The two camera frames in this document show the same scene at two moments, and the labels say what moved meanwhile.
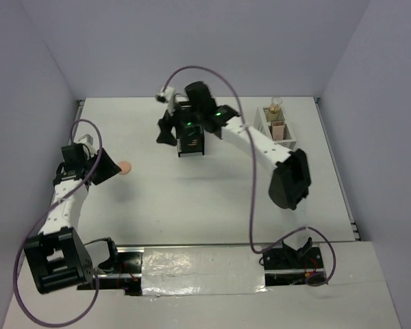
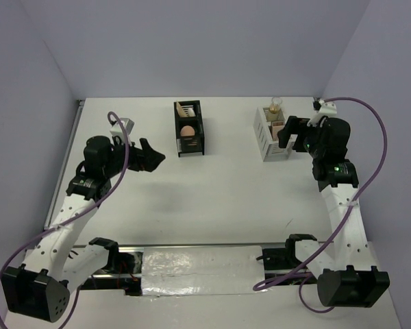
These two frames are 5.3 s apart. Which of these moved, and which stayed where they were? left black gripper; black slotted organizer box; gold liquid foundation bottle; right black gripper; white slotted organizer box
Moved: left black gripper; right black gripper
Stayed: black slotted organizer box; white slotted organizer box; gold liquid foundation bottle
